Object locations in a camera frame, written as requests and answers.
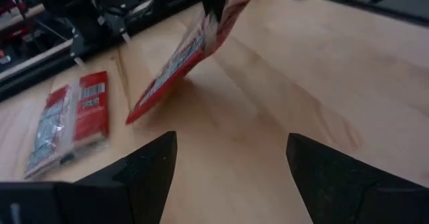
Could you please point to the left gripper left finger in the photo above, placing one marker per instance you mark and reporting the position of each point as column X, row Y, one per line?
column 140, row 183

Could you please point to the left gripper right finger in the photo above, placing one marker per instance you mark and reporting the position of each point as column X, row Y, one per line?
column 352, row 190

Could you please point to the red popcorn bag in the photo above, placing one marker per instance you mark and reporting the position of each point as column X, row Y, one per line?
column 90, row 110
column 174, row 69

